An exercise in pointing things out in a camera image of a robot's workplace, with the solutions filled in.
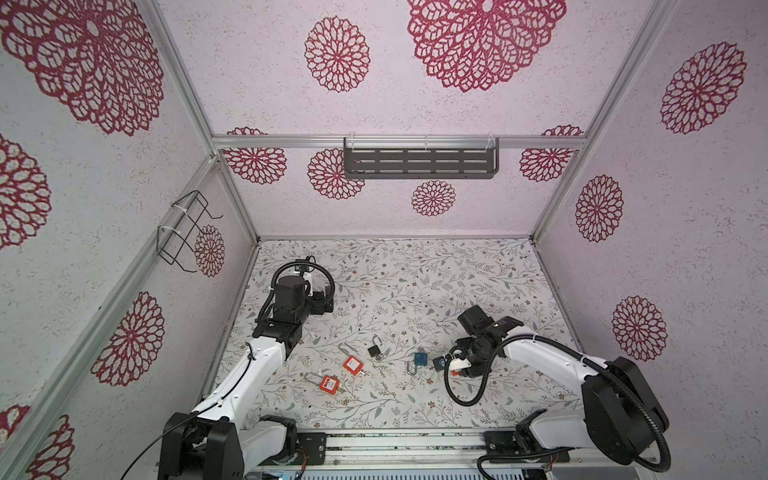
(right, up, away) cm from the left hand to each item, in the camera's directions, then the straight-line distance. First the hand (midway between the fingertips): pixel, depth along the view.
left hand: (315, 292), depth 85 cm
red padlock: (+39, -22, -2) cm, 45 cm away
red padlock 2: (+11, -21, +1) cm, 24 cm away
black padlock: (+17, -18, +5) cm, 25 cm away
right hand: (+42, -18, +2) cm, 46 cm away
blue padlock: (+31, -20, +3) cm, 37 cm away
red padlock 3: (+5, -26, -2) cm, 26 cm away
